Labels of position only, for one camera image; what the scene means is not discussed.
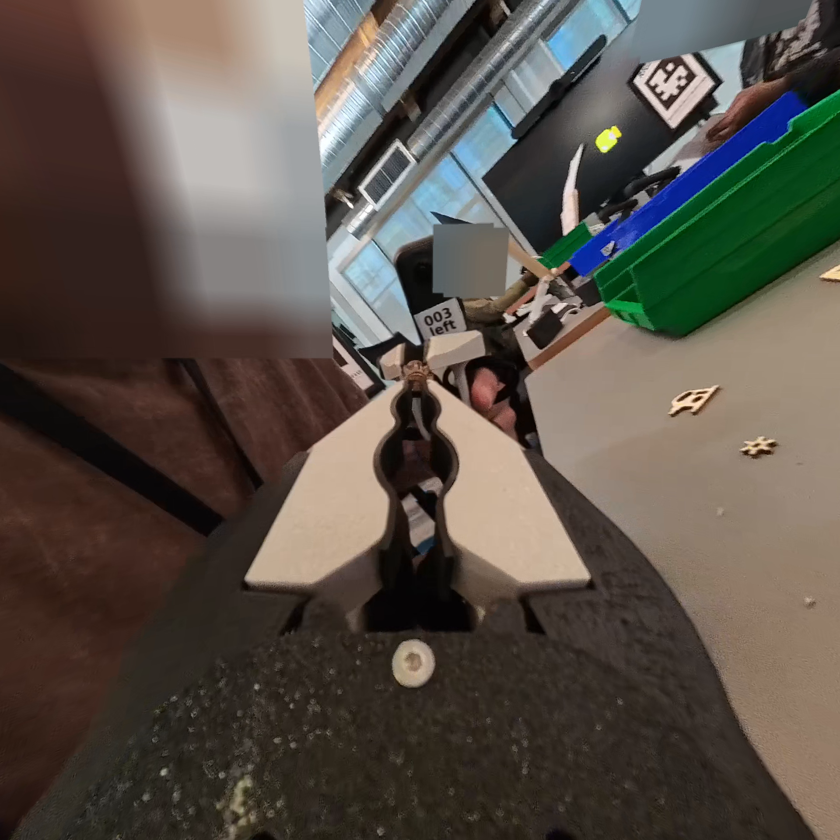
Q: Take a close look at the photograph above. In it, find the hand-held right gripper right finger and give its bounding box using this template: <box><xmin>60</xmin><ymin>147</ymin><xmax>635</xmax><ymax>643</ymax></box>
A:
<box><xmin>419</xmin><ymin>381</ymin><xmax>593</xmax><ymax>616</ymax></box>

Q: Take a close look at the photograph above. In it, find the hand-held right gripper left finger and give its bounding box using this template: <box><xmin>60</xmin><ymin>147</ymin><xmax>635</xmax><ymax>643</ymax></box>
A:
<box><xmin>244</xmin><ymin>381</ymin><xmax>414</xmax><ymax>618</ymax></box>

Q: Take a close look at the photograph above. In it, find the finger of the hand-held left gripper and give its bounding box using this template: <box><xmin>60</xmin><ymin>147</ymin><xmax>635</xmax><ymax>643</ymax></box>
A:
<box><xmin>379</xmin><ymin>341</ymin><xmax>429</xmax><ymax>382</ymax></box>
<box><xmin>427</xmin><ymin>329</ymin><xmax>488</xmax><ymax>370</ymax></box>

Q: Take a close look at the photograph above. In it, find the grey desk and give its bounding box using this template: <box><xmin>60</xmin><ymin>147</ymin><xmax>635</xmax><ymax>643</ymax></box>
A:
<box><xmin>525</xmin><ymin>244</ymin><xmax>840</xmax><ymax>840</ymax></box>

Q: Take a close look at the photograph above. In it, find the person's left hand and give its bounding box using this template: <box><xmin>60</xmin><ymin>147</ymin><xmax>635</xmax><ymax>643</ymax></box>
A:
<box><xmin>469</xmin><ymin>366</ymin><xmax>529</xmax><ymax>450</ymax></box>

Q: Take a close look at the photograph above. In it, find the white air vent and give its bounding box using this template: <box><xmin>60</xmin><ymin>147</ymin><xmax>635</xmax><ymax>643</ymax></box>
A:
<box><xmin>357</xmin><ymin>141</ymin><xmax>417</xmax><ymax>207</ymax></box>

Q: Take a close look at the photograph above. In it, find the large black screen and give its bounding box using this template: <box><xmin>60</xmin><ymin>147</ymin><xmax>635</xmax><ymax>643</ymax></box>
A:
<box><xmin>482</xmin><ymin>29</ymin><xmax>686</xmax><ymax>253</ymax></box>

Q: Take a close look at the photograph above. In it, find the small green bin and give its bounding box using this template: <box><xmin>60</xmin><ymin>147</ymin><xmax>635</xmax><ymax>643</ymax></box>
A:
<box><xmin>538</xmin><ymin>223</ymin><xmax>592</xmax><ymax>265</ymax></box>

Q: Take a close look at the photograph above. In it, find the house-shaped wooden piece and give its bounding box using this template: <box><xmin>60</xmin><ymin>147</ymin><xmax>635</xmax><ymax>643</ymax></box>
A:
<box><xmin>668</xmin><ymin>386</ymin><xmax>721</xmax><ymax>417</ymax></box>

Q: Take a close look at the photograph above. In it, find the large green plastic bin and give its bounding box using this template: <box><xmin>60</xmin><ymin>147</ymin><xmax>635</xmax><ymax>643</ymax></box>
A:
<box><xmin>594</xmin><ymin>88</ymin><xmax>840</xmax><ymax>339</ymax></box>

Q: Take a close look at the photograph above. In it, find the small marker sign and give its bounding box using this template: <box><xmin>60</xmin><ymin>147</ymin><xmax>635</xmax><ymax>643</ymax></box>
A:
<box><xmin>628</xmin><ymin>54</ymin><xmax>723</xmax><ymax>130</ymax></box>

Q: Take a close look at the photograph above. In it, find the blue plastic bin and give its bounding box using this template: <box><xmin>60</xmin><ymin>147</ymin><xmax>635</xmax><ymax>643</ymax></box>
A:
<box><xmin>567</xmin><ymin>92</ymin><xmax>808</xmax><ymax>277</ymax></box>

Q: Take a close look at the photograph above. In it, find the silver ventilation duct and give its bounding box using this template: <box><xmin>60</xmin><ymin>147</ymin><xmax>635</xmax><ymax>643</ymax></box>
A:
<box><xmin>318</xmin><ymin>0</ymin><xmax>490</xmax><ymax>165</ymax></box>
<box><xmin>344</xmin><ymin>0</ymin><xmax>595</xmax><ymax>237</ymax></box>

